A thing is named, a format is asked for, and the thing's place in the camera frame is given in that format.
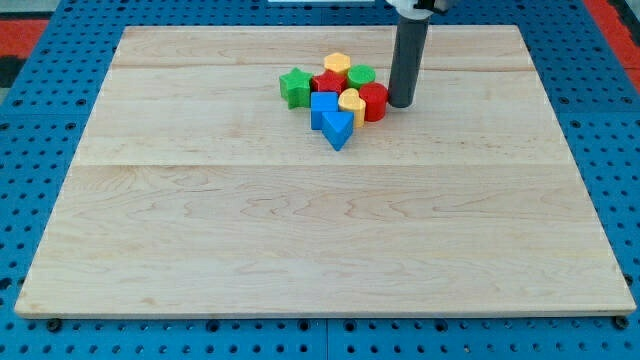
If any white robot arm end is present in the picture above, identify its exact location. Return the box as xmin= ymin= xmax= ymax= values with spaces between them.
xmin=386 ymin=0 xmax=459 ymax=20

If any blue triangle block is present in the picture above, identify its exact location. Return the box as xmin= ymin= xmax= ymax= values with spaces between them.
xmin=321 ymin=112 xmax=354 ymax=151

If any blue cube block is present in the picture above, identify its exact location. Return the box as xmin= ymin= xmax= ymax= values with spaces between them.
xmin=310 ymin=92 xmax=338 ymax=130

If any yellow heart block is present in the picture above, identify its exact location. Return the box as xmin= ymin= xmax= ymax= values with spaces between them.
xmin=338 ymin=88 xmax=366 ymax=128

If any green star block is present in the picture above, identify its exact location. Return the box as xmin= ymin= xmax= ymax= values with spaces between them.
xmin=279 ymin=67 xmax=313 ymax=109

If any red star block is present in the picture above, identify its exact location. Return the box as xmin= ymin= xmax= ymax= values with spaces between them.
xmin=311 ymin=70 xmax=347 ymax=95

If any red cylinder block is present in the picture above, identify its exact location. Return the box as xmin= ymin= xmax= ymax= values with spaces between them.
xmin=359 ymin=82 xmax=388 ymax=122

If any green cylinder block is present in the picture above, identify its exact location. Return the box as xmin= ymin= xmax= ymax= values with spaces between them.
xmin=347 ymin=64 xmax=376 ymax=89

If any yellow hexagon block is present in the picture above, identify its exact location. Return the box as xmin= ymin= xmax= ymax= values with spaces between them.
xmin=324 ymin=52 xmax=351 ymax=76

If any light wooden board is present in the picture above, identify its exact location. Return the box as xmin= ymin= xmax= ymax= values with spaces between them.
xmin=15 ymin=25 xmax=636 ymax=319

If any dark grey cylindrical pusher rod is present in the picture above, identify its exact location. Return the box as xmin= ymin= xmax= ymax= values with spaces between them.
xmin=388 ymin=16 xmax=430 ymax=108

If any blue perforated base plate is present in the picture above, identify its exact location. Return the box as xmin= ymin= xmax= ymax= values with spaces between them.
xmin=1 ymin=1 xmax=639 ymax=359

